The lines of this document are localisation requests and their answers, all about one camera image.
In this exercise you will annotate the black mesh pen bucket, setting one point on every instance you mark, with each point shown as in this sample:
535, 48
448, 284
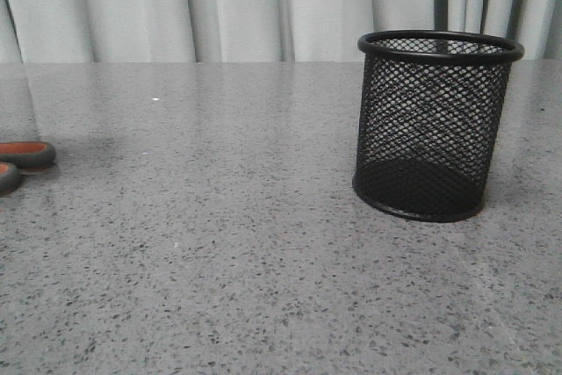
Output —
430, 112

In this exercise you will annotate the grey pleated curtain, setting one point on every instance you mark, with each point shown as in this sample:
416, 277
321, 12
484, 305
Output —
253, 30

